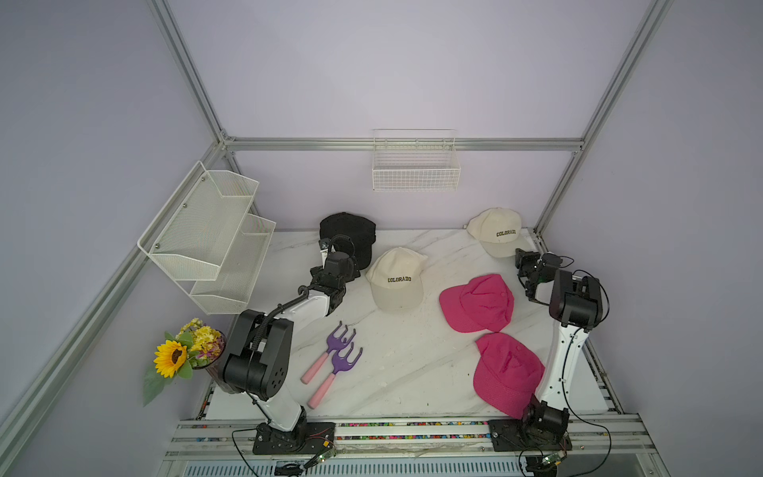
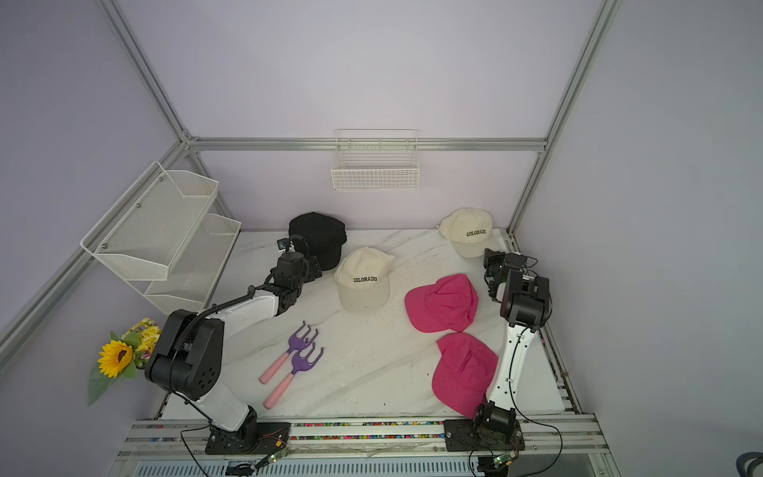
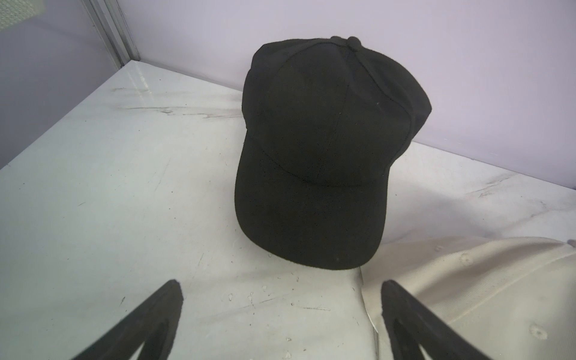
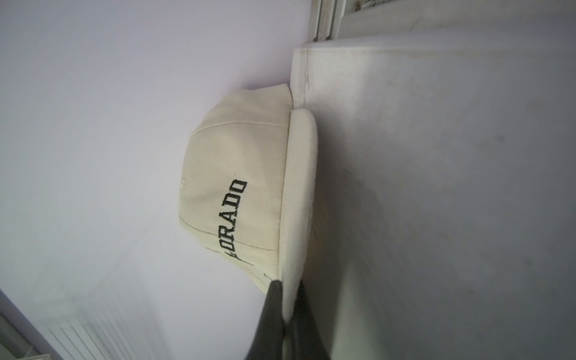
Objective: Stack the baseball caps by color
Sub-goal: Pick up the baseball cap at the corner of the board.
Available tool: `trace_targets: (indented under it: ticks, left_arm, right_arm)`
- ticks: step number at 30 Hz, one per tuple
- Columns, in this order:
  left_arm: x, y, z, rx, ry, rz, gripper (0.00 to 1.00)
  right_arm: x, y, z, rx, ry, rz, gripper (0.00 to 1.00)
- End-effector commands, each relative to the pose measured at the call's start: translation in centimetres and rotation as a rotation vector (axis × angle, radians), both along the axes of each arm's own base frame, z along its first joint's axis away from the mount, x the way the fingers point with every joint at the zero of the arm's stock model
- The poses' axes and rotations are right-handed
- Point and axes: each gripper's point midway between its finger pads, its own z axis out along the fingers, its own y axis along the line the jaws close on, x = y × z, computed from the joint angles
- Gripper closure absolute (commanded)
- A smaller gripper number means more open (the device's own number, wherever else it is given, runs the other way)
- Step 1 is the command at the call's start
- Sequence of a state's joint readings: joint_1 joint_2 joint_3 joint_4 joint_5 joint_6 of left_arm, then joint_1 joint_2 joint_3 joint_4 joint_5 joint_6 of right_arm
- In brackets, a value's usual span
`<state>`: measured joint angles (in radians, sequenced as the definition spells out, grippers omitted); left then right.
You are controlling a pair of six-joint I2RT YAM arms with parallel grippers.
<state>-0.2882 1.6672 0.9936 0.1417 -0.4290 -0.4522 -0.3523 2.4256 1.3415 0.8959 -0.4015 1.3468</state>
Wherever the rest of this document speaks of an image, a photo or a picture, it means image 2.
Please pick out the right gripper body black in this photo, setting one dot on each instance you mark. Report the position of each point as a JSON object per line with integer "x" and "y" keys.
{"x": 493, "y": 264}

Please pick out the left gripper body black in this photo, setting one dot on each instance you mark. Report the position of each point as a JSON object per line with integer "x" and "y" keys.
{"x": 309, "y": 275}

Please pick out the cream Colorado cap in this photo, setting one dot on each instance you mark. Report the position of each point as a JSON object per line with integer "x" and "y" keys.
{"x": 363, "y": 279}
{"x": 470, "y": 232}

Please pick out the black cap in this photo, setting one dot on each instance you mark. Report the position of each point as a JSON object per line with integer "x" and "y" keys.
{"x": 322, "y": 236}

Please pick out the pink cap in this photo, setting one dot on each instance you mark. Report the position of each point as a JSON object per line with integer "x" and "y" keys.
{"x": 464, "y": 372}
{"x": 451, "y": 303}

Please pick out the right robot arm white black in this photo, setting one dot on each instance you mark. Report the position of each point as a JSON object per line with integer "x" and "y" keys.
{"x": 525, "y": 305}

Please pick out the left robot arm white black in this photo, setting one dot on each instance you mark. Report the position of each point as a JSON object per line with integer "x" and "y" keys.
{"x": 188, "y": 357}

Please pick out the purple pink garden fork upper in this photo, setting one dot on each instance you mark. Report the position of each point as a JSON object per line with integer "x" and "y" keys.
{"x": 299, "y": 340}

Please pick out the purple pink garden fork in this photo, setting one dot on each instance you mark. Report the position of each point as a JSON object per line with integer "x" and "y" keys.
{"x": 302, "y": 361}
{"x": 299, "y": 340}

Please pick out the purple pink garden fork lower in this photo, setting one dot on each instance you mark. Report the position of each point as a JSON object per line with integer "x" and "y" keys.
{"x": 302, "y": 361}

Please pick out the white two-tier mesh shelf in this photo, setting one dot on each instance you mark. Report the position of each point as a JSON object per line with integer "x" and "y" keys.
{"x": 164, "y": 239}

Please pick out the sunflower bouquet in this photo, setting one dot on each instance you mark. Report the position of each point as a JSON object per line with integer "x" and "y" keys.
{"x": 123, "y": 357}

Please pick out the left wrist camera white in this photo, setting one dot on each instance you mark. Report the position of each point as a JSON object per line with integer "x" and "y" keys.
{"x": 286, "y": 245}

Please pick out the white wire wall basket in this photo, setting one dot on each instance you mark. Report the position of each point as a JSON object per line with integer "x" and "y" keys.
{"x": 368, "y": 160}

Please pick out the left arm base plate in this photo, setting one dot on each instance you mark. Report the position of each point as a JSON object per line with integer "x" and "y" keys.
{"x": 253, "y": 437}

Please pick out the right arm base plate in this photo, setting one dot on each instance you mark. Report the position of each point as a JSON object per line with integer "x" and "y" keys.
{"x": 464, "y": 435}

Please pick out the aluminium front rail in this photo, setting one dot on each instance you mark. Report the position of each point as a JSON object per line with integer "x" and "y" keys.
{"x": 566, "y": 445}

